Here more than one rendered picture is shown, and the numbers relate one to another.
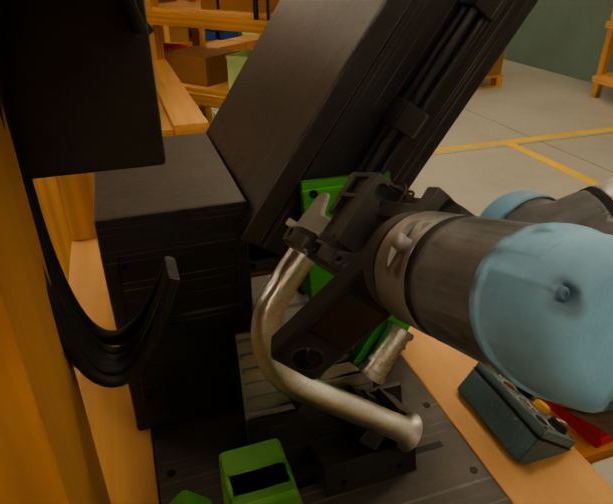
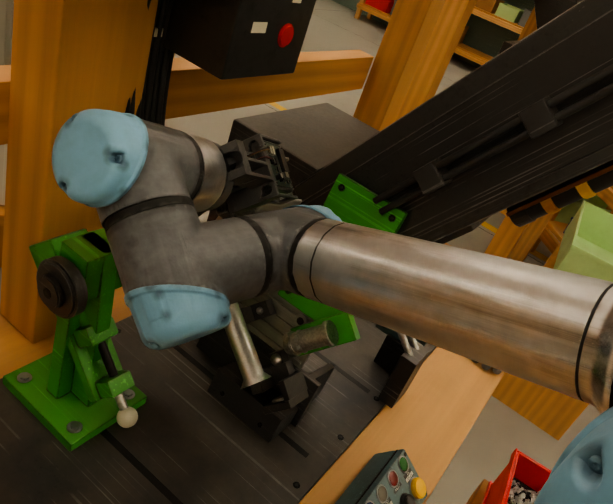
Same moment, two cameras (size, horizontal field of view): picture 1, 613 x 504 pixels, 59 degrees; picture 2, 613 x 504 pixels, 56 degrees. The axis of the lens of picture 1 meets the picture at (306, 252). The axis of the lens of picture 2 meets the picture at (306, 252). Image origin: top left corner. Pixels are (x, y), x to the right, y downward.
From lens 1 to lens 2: 0.52 m
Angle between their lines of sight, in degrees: 37
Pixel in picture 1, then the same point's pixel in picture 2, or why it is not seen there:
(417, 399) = (341, 429)
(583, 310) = (69, 126)
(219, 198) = (307, 158)
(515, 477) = not seen: outside the picture
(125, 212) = (253, 127)
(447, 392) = (367, 450)
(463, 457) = (304, 475)
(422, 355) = (395, 423)
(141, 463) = not seen: hidden behind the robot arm
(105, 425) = not seen: hidden behind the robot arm
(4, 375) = (48, 93)
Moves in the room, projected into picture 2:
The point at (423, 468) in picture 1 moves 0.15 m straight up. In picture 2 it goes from (273, 447) to (303, 378)
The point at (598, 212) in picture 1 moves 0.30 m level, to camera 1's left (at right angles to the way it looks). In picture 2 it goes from (300, 223) to (160, 81)
